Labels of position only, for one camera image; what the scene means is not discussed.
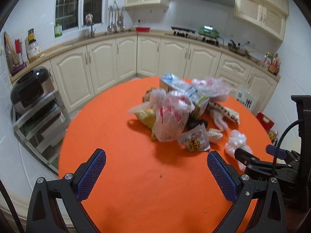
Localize hanging utensil rack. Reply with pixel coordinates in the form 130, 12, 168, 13
107, 1, 125, 34

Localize crumpled white plastic wrap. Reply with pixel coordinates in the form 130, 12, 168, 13
225, 129, 252, 159

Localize red bowl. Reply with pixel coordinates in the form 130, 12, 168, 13
135, 27, 150, 33

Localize clear pink plastic bag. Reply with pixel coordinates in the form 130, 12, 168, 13
191, 76, 232, 102

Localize yellow white snack packet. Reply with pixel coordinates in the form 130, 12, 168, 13
177, 124, 210, 152

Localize kitchen faucet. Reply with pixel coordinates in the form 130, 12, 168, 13
85, 14, 95, 38

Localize purple utensil holder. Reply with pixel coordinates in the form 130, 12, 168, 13
10, 38, 26, 76

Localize green electric cooker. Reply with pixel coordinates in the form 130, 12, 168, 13
198, 26, 219, 38

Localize orange round table cloth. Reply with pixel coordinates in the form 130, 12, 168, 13
57, 76, 274, 233

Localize large glass jar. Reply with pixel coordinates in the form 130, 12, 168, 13
25, 28, 39, 59

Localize metal appliance stand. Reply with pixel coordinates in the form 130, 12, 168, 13
12, 90, 71, 174

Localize pink white plastic bag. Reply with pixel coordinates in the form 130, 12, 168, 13
150, 88, 195, 142

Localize white rice bag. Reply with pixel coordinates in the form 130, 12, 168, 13
235, 86, 260, 112

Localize green dish soap bottle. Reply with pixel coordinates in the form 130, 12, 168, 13
54, 21, 63, 37

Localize condiment bottles group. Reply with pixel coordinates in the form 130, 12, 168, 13
262, 52, 280, 75

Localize black rice cooker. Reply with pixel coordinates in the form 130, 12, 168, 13
10, 67, 55, 115

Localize window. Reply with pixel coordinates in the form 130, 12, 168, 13
55, 0, 103, 30

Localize green yellow snack bag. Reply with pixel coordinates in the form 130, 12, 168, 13
128, 101, 157, 140

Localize gas stove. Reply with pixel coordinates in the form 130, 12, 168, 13
166, 26, 220, 47

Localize lower cabinets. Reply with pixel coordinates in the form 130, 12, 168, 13
9, 32, 280, 117

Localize black cable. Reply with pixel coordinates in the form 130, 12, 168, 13
271, 119, 304, 178

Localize steel wok pan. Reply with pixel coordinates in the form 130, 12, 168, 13
228, 39, 255, 57

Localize blue milk carton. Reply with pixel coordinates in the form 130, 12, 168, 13
159, 73, 209, 118

